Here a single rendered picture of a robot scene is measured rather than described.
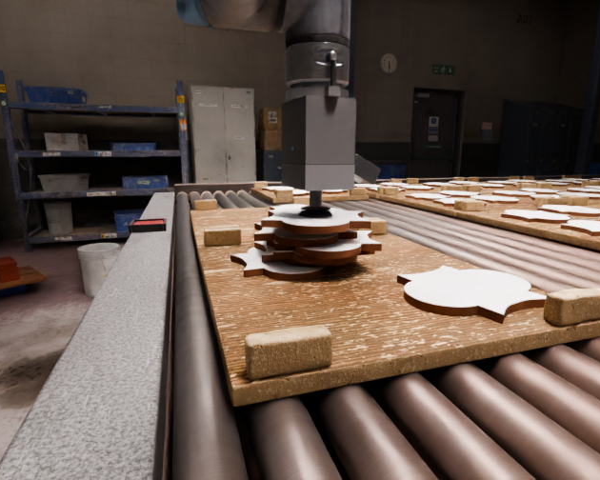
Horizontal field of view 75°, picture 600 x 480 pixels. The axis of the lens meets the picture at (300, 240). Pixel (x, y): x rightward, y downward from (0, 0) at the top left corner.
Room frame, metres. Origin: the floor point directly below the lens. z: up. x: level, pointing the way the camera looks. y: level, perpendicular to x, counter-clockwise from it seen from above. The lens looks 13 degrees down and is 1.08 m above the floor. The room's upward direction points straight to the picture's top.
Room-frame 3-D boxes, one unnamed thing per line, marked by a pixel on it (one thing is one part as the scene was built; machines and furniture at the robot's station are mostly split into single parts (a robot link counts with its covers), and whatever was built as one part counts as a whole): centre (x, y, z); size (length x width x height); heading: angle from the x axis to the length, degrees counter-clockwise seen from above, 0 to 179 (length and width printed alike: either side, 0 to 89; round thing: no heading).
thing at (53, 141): (4.68, 2.73, 1.20); 0.36 x 0.28 x 0.22; 97
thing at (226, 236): (0.62, 0.13, 0.95); 0.06 x 0.02 x 0.03; 108
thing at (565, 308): (0.33, -0.25, 0.95); 0.06 x 0.02 x 0.03; 108
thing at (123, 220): (4.91, 2.03, 0.25); 0.62 x 0.42 x 0.22; 117
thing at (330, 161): (0.50, -0.04, 1.10); 0.12 x 0.09 x 0.16; 111
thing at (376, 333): (0.47, -0.06, 0.93); 0.41 x 0.35 x 0.02; 18
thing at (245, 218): (0.86, 0.06, 0.93); 0.41 x 0.35 x 0.02; 17
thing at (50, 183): (4.62, 2.77, 0.74); 0.44 x 0.36 x 0.20; 96
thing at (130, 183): (4.95, 1.95, 0.72); 0.50 x 0.38 x 0.16; 102
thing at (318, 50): (0.49, -0.02, 1.18); 0.08 x 0.08 x 0.05
